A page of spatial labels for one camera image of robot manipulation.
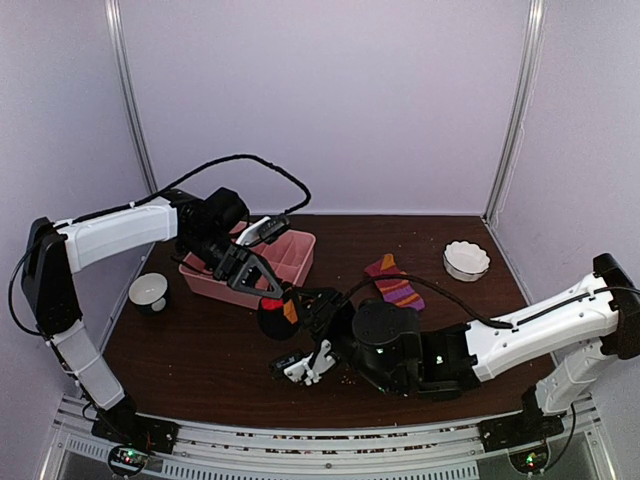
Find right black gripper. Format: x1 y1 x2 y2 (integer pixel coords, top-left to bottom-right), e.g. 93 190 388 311
289 289 400 399

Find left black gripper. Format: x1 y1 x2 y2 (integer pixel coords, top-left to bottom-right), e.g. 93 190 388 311
180 229 286 299

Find black argyle red orange sock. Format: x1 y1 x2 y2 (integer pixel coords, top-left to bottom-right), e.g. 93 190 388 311
257 297 301 341

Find maroon orange purple striped sock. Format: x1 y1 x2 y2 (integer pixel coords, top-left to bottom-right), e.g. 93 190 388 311
364 253 425 312

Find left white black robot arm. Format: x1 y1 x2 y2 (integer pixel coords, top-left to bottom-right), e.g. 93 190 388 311
9 154 312 444

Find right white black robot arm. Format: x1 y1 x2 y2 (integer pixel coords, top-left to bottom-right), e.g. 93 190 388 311
284 254 639 442

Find pink divided organizer tray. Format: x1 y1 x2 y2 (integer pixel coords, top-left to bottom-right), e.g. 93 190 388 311
178 230 316 310

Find small white round container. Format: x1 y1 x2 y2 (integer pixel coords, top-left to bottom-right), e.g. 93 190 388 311
128 273 171 316

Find white scalloped ceramic bowl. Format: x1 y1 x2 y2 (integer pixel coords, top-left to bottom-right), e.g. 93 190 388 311
443 241 491 283

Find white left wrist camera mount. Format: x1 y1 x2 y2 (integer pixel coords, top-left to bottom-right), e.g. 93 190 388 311
235 216 271 248

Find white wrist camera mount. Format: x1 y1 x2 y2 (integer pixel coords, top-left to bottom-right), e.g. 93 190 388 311
235 216 271 248
284 340 337 386

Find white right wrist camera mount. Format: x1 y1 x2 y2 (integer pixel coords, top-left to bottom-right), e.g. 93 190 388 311
284 340 337 386

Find left aluminium frame post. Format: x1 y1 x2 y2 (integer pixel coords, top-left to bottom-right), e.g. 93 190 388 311
104 0 159 195

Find aluminium frame post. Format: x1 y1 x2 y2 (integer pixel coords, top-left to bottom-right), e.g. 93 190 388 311
484 0 546 228
104 0 159 195

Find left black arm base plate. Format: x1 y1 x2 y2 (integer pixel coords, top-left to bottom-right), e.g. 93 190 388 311
91 416 179 454

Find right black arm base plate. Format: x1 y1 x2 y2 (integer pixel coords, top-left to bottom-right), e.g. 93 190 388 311
477 411 564 452

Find right aluminium frame post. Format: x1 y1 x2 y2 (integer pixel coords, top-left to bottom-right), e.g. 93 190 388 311
484 0 546 228

